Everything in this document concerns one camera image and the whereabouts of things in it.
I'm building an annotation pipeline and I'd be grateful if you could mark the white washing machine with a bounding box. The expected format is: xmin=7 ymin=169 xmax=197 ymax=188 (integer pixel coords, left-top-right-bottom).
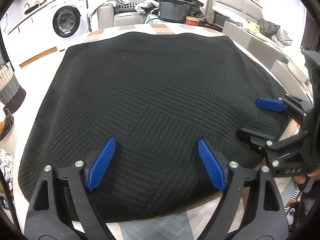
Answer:
xmin=46 ymin=0 xmax=89 ymax=51

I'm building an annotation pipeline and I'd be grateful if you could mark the black knit sweater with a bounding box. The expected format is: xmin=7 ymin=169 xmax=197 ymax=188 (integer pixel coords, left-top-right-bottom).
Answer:
xmin=18 ymin=32 xmax=290 ymax=222

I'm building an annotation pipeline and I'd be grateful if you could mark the red instant noodle cup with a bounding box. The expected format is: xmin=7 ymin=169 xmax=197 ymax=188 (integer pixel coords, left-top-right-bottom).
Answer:
xmin=185 ymin=16 xmax=200 ymax=26

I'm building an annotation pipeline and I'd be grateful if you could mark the woven laundry basket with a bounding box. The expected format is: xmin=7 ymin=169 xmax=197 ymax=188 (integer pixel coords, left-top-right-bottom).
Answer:
xmin=0 ymin=62 xmax=26 ymax=114

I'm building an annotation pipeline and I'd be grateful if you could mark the green toy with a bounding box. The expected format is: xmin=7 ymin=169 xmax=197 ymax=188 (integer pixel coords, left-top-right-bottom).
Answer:
xmin=246 ymin=20 xmax=265 ymax=41

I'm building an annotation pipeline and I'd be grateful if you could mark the plaid table cloth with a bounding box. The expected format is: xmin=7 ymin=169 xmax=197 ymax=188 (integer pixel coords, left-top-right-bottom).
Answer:
xmin=57 ymin=23 xmax=308 ymax=240

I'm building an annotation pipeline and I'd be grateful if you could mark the person's right hand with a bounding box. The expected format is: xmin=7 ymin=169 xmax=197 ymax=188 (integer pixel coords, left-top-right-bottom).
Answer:
xmin=293 ymin=167 xmax=320 ymax=184

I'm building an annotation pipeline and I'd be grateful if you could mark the beige trash bin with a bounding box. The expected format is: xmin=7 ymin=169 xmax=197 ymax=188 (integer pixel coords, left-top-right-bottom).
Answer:
xmin=0 ymin=104 xmax=16 ymax=153

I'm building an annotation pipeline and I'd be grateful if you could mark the black rice cooker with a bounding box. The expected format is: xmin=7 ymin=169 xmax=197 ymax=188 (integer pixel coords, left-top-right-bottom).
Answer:
xmin=158 ymin=0 xmax=190 ymax=23

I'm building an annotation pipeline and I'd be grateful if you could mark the grey sofa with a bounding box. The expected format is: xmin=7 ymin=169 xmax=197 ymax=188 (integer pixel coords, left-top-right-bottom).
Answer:
xmin=96 ymin=0 xmax=161 ymax=30

